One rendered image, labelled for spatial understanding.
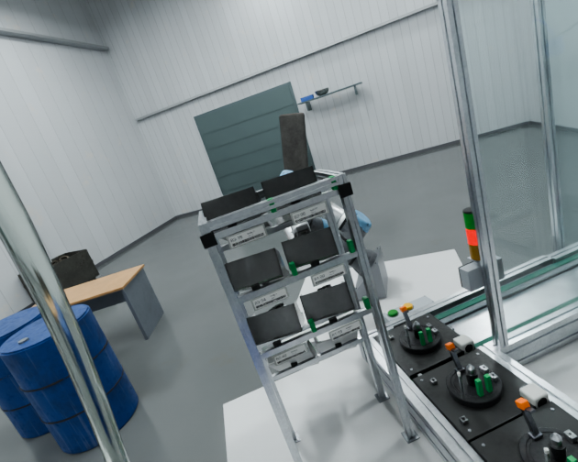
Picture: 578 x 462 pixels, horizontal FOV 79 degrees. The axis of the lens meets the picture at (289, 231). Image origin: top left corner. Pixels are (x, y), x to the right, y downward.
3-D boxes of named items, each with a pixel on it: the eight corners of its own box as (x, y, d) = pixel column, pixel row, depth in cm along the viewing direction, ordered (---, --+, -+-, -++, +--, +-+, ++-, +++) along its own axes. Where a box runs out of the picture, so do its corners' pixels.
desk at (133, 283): (73, 339, 472) (48, 294, 452) (165, 310, 468) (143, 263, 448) (42, 372, 407) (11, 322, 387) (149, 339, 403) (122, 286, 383)
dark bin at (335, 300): (308, 313, 119) (302, 292, 120) (345, 302, 119) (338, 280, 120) (307, 324, 91) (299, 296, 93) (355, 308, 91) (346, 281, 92)
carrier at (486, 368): (413, 384, 108) (405, 351, 104) (479, 353, 111) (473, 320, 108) (470, 446, 85) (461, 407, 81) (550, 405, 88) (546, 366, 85)
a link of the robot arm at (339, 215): (360, 242, 185) (275, 188, 193) (375, 219, 180) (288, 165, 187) (357, 249, 175) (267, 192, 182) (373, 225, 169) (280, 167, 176)
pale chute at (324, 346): (322, 357, 127) (318, 345, 129) (357, 346, 126) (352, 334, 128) (315, 345, 102) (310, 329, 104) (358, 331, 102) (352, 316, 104)
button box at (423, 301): (384, 325, 147) (381, 313, 145) (427, 306, 150) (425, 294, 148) (393, 334, 140) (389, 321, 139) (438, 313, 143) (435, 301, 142)
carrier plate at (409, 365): (374, 341, 132) (373, 336, 131) (429, 316, 135) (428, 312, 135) (410, 380, 109) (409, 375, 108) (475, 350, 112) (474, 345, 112)
